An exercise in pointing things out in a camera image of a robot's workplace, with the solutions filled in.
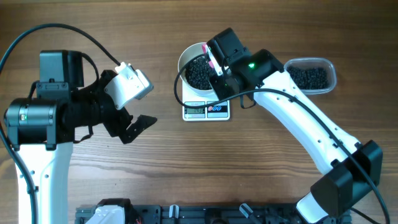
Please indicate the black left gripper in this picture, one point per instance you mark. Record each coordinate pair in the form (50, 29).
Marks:
(119, 126)

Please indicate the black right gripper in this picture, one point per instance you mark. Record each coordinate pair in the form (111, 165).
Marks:
(221, 93)

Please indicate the pink scoop with blue handle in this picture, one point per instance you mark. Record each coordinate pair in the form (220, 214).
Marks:
(208, 55)

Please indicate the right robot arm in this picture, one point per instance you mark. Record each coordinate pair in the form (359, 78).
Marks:
(350, 169)

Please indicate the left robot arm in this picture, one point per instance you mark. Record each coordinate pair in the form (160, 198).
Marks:
(41, 127)

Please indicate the white digital kitchen scale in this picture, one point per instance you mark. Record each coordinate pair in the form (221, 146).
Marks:
(194, 97)

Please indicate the black beans in bowl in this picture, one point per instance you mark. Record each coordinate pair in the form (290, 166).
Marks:
(198, 74)

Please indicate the white bowl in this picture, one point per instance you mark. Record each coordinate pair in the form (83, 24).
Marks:
(186, 57)

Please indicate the clear plastic container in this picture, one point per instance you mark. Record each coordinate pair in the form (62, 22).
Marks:
(311, 62)

